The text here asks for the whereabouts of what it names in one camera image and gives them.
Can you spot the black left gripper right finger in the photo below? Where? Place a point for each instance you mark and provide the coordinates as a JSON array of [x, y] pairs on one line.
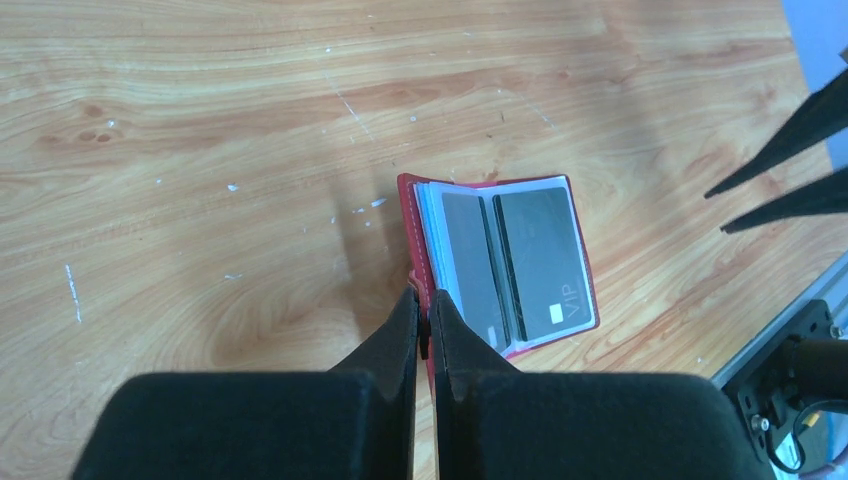
[[494, 421]]

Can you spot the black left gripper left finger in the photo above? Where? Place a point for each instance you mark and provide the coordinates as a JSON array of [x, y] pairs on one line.
[[352, 421]]

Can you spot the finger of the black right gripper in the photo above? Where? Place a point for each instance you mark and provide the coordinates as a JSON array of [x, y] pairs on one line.
[[824, 196], [820, 116]]

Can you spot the red card holder wallet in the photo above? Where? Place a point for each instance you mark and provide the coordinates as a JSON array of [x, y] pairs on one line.
[[429, 248]]

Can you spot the black VIP credit card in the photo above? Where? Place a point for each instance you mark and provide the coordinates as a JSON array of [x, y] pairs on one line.
[[545, 263]]

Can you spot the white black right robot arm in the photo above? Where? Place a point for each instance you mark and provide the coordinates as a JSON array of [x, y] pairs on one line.
[[804, 363]]

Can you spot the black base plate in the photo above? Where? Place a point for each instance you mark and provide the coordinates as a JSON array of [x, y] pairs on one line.
[[799, 370]]

